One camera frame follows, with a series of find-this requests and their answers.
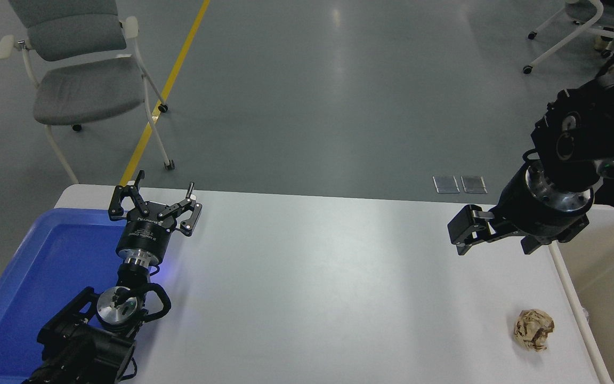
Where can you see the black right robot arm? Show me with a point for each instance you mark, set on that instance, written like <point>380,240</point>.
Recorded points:
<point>595,128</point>

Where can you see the blue plastic tray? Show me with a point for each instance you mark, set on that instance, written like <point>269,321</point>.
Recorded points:
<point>46,266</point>

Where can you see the tan paper ball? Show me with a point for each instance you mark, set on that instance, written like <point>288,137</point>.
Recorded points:
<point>534,329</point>

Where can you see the clear floor plate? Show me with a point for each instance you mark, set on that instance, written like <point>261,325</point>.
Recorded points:
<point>446,184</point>
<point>474,184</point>

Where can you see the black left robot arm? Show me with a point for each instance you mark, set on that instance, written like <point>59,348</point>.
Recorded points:
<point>83,346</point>

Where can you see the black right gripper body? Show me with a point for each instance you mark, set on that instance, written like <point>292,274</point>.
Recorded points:
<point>517,210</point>

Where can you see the white-framed wheeled chair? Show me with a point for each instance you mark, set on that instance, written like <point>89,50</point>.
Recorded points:
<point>579,12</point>

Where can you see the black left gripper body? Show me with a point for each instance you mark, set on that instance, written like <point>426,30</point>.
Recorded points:
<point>144,237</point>

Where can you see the grey padded chair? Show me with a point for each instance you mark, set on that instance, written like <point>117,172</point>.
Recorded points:
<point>88,88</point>

